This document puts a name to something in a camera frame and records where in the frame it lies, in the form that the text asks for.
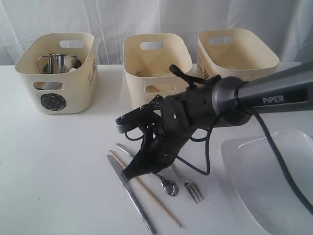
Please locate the stainless steel bowl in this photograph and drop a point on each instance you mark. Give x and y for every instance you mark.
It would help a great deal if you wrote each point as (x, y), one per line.
(77, 64)

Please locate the cream bin with triangle mark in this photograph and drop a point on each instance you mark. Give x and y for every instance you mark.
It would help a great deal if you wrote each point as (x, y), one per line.
(151, 55)

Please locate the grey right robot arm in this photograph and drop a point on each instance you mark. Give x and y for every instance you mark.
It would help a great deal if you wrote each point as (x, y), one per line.
(235, 100)

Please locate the white curtain backdrop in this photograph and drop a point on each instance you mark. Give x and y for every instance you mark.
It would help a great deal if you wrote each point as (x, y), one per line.
(286, 26)

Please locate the cream bin with circle mark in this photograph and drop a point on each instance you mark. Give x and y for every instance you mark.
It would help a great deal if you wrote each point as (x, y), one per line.
(78, 85)

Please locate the stainless steel table knife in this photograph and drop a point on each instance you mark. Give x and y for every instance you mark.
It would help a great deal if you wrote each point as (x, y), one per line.
(119, 171)

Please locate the stainless steel fork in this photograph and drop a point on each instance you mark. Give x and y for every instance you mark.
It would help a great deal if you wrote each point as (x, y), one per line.
(191, 187)

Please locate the cream bin with square mark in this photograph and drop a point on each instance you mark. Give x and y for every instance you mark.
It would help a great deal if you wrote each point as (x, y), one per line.
(234, 52)

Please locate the stainless steel spoon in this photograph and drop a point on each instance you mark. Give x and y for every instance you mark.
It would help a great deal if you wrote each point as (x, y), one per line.
(169, 186)

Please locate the white square ceramic plate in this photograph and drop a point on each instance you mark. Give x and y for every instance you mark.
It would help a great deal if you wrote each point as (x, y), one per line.
(259, 182)

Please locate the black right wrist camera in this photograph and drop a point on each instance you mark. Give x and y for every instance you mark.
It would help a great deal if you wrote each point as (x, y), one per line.
(141, 118)

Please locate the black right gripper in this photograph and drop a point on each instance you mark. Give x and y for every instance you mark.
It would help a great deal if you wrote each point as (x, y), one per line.
(181, 115)

